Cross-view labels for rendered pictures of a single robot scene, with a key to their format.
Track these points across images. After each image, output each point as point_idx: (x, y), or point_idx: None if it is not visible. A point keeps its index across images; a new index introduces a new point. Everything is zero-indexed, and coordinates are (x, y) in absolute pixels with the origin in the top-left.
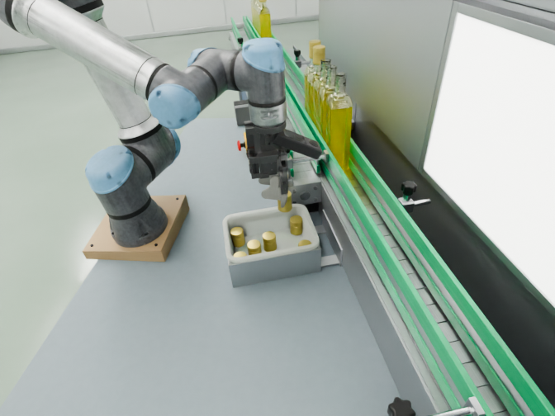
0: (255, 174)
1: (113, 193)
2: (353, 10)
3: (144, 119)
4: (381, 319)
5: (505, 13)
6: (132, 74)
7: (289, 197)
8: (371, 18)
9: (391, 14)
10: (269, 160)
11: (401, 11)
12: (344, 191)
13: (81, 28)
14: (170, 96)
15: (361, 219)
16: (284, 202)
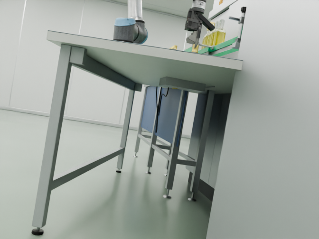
0: (189, 25)
1: (125, 27)
2: (227, 19)
3: (141, 16)
4: (236, 58)
5: None
6: None
7: (198, 45)
8: (234, 14)
9: (242, 5)
10: (195, 21)
11: (246, 1)
12: (221, 47)
13: None
14: None
15: (229, 44)
16: (196, 43)
